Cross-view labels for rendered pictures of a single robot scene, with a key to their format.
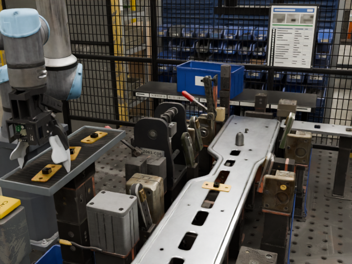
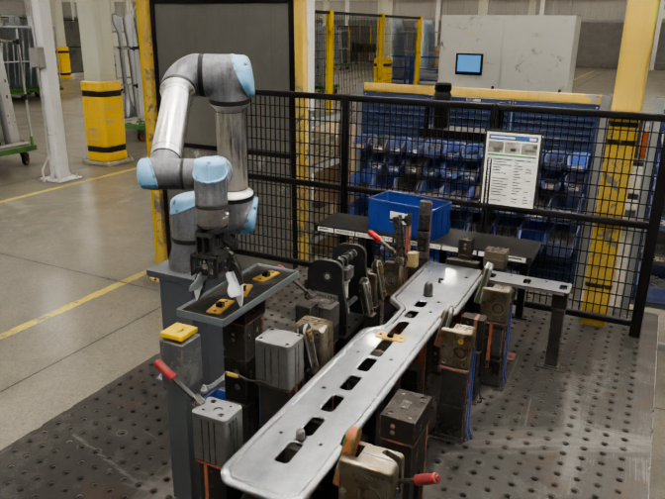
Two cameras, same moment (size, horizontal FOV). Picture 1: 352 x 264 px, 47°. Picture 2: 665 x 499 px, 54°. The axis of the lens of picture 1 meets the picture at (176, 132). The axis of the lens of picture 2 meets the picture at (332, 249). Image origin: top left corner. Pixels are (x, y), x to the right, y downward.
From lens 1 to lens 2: 62 cm
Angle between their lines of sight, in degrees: 6
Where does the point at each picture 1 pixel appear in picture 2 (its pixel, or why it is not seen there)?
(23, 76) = (209, 217)
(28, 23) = (217, 172)
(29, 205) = not seen: hidden behind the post
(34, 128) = (215, 262)
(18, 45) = (207, 190)
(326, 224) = (526, 396)
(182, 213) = (348, 359)
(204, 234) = (367, 378)
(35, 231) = not seen: hidden behind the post
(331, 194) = (542, 363)
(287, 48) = (505, 183)
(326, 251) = (517, 423)
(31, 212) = not seen: hidden behind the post
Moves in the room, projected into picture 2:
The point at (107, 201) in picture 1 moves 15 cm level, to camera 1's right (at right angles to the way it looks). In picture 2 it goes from (275, 337) to (337, 341)
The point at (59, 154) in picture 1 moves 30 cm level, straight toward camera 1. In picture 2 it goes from (234, 289) to (243, 347)
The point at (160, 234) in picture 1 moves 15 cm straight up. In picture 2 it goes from (324, 375) to (325, 320)
